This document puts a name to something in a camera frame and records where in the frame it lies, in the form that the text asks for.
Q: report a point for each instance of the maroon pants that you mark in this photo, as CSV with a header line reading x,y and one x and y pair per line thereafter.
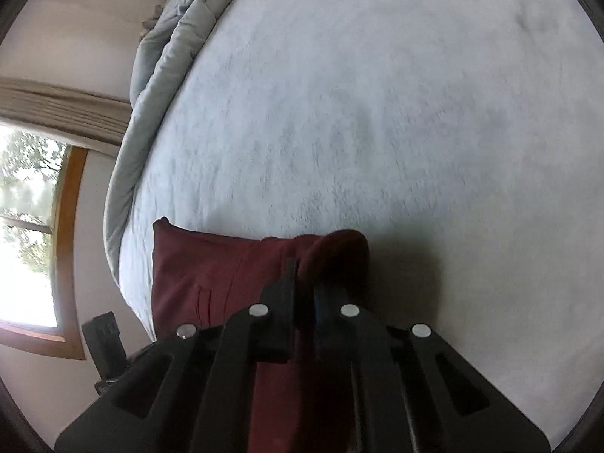
x,y
198,264

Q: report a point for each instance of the grey comforter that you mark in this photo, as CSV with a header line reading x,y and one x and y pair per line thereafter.
x,y
155,71

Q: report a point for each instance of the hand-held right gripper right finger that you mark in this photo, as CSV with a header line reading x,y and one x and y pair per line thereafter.
x,y
321,309

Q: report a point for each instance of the wooden framed window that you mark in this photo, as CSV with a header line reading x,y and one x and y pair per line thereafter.
x,y
23,245

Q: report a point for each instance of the white fleece blanket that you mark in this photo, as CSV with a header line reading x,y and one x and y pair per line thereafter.
x,y
354,104

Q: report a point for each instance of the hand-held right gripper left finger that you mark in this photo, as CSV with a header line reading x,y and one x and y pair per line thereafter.
x,y
283,302

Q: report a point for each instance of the beige curtain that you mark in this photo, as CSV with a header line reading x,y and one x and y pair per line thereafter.
x,y
56,108

